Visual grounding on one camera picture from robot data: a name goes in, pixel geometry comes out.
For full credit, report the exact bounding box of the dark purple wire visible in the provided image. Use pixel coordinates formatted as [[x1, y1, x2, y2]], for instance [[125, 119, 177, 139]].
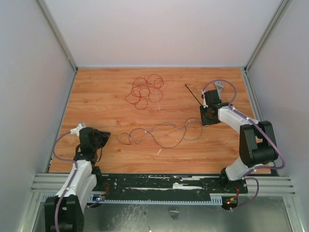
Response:
[[118, 118, 208, 149]]

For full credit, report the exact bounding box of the yellow wire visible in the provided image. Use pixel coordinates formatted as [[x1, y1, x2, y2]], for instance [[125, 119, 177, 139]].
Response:
[[113, 119, 194, 137]]

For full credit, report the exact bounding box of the blue grey wire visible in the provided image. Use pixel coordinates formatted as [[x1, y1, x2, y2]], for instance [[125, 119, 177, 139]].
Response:
[[117, 119, 203, 145]]

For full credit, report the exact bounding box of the red wire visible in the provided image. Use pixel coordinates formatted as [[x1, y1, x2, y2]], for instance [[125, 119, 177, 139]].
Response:
[[125, 73, 174, 110]]

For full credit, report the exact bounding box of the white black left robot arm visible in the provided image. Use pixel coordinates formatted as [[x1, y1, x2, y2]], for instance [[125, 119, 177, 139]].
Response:
[[44, 123, 111, 232]]

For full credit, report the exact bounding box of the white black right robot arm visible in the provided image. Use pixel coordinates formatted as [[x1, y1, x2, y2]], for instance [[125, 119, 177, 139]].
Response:
[[200, 90, 279, 192]]

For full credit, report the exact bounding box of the black zip tie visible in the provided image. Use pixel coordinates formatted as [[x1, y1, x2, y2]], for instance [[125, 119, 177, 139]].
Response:
[[184, 84, 203, 106]]

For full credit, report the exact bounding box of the silver adjustable wrench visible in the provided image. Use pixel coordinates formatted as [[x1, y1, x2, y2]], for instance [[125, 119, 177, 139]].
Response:
[[214, 81, 224, 100]]

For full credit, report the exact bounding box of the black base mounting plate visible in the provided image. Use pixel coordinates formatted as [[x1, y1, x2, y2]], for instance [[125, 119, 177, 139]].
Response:
[[94, 174, 248, 200]]

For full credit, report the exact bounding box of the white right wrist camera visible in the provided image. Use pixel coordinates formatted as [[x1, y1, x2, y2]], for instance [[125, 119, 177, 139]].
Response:
[[201, 90, 208, 108]]

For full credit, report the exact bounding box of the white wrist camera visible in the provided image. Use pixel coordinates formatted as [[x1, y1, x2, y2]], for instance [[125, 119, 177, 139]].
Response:
[[201, 90, 208, 108], [70, 122, 86, 137]]

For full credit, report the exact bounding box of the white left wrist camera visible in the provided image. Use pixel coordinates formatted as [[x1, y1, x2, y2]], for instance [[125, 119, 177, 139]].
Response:
[[70, 122, 86, 137]]

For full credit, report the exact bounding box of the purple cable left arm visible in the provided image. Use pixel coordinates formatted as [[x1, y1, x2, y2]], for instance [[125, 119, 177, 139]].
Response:
[[53, 131, 106, 232]]

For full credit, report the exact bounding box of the grey slotted cable duct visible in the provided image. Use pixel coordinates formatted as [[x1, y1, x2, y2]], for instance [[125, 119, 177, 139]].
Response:
[[86, 193, 223, 206]]

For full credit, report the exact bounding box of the aluminium corner post left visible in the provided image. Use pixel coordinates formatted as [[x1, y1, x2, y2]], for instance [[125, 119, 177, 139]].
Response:
[[36, 0, 79, 73]]

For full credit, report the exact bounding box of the aluminium corner post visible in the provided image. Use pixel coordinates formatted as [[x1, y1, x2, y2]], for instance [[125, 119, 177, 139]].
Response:
[[36, 0, 79, 73], [243, 0, 293, 75]]

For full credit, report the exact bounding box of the aluminium corner post right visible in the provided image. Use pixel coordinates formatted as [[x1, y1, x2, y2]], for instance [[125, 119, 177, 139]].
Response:
[[243, 0, 293, 75]]

